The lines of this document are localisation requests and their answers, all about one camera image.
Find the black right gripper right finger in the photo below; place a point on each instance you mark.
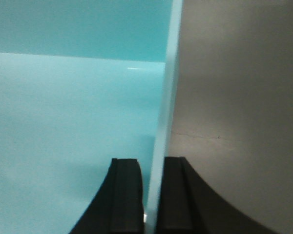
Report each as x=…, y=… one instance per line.
x=188, y=205

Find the light blue plastic bin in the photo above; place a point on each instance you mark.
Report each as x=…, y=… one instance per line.
x=82, y=82

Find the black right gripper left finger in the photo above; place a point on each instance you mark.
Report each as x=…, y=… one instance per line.
x=117, y=207

